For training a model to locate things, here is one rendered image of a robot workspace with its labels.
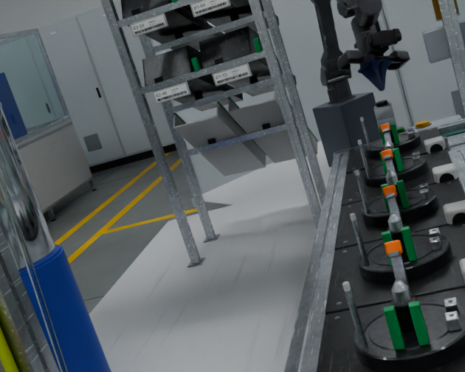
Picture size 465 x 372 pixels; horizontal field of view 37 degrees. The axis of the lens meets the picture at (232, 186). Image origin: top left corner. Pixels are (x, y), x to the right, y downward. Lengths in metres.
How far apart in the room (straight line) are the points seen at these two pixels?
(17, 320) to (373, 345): 0.41
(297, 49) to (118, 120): 5.15
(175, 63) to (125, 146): 8.04
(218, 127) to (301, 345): 0.91
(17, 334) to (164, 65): 0.98
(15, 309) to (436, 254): 0.59
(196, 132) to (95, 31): 7.83
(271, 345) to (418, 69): 3.76
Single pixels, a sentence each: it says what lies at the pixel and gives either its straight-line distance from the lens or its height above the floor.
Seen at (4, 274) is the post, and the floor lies 1.20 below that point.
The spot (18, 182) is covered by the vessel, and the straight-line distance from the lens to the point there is 1.13.
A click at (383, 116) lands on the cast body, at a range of 1.77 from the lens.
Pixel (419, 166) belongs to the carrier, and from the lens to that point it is 1.52.
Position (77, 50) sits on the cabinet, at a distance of 9.71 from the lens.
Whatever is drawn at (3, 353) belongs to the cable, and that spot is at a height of 1.12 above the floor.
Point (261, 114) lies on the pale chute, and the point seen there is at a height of 1.16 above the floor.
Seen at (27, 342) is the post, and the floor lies 1.12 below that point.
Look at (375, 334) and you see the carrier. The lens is 0.87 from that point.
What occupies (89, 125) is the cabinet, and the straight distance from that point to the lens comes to 9.83.
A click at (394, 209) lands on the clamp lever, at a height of 1.04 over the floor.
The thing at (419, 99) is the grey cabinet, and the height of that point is 0.54.
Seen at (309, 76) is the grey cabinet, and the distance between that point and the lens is 4.86.
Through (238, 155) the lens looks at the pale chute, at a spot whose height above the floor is 1.05.
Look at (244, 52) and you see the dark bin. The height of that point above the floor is 1.32.
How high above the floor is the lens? 1.39
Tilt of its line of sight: 13 degrees down
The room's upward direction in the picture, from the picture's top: 18 degrees counter-clockwise
